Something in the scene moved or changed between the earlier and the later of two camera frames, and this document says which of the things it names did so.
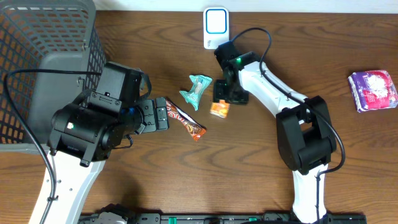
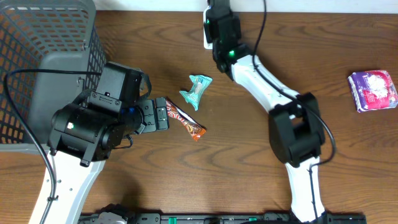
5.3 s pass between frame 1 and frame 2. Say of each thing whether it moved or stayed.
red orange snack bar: stayed
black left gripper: stayed
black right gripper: moved
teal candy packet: stayed
